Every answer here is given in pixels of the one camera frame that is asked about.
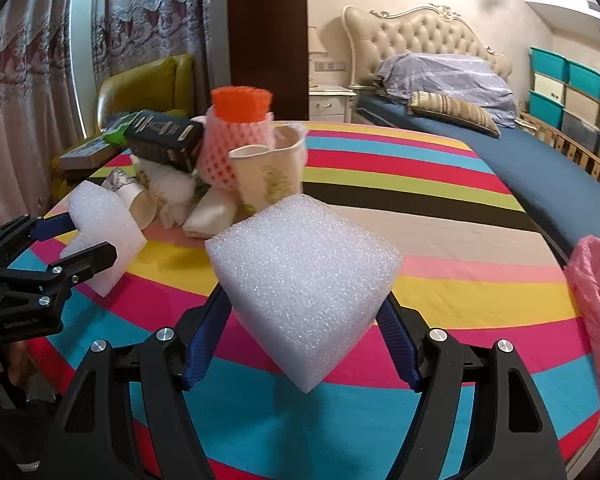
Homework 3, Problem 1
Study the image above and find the white foam wrap bundle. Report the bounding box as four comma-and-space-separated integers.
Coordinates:
140, 160, 208, 229

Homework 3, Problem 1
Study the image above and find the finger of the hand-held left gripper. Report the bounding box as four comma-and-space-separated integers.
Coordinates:
0, 212, 76, 261
0, 241, 119, 311

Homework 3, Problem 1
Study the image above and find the bed with blue sheet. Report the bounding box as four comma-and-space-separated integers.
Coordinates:
356, 95, 600, 271

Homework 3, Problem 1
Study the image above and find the pink foam net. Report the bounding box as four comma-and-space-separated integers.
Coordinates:
200, 105, 276, 192

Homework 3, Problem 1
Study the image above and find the white foam cube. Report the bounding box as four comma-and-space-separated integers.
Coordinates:
205, 192, 403, 395

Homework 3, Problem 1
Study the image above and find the beige striped pillow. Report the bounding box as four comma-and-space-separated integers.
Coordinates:
407, 91, 502, 137

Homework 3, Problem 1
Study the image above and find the paper cup with green print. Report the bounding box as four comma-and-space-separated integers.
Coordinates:
228, 144, 306, 217

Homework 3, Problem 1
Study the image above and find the tufted cream headboard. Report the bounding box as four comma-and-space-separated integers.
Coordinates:
342, 4, 513, 92

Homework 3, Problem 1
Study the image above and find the striped colourful tablecloth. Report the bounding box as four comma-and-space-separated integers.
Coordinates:
27, 120, 600, 480

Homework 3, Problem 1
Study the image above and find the grey lace curtain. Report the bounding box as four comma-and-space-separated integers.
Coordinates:
92, 0, 213, 88

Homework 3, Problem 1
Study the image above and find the stack of teal storage boxes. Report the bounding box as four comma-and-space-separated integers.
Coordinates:
529, 46, 600, 161

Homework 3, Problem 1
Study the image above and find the white nightstand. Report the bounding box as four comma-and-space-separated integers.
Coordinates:
309, 87, 357, 123

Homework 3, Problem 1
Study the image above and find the flat grey box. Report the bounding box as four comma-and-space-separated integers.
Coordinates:
59, 137, 123, 171

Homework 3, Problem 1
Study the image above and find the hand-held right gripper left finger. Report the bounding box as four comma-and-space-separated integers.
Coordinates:
40, 285, 233, 480

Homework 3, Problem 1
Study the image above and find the white foam block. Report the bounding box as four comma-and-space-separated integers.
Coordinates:
60, 180, 148, 297

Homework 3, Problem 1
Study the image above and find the dark wooden panel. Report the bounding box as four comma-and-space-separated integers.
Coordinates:
229, 0, 311, 122

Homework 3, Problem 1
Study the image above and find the pink lace curtain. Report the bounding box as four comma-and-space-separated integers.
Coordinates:
0, 0, 87, 233

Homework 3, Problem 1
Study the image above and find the wooden bed rail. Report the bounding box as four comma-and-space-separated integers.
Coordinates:
517, 112, 600, 201

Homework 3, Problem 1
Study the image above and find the table lamp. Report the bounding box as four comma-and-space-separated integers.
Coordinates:
307, 25, 328, 91

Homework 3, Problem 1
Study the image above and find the black box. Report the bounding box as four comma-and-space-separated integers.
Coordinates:
124, 109, 205, 173

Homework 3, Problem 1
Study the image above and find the pink trash bag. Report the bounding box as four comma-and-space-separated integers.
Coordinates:
564, 235, 600, 411

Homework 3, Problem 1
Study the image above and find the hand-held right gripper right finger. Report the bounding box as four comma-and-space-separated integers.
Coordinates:
375, 292, 568, 480

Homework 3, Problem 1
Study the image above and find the blue-grey striped pillow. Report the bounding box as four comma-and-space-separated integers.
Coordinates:
375, 52, 517, 128

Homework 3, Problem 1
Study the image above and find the green box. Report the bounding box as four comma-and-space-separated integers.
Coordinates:
102, 111, 148, 147

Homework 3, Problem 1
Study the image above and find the toppled patterned paper cup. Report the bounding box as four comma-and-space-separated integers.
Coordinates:
102, 169, 159, 229

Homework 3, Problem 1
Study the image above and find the orange foam net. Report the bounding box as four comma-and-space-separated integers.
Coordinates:
211, 86, 273, 123

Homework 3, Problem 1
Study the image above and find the yellow-green armchair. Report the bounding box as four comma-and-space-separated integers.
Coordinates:
50, 54, 196, 201

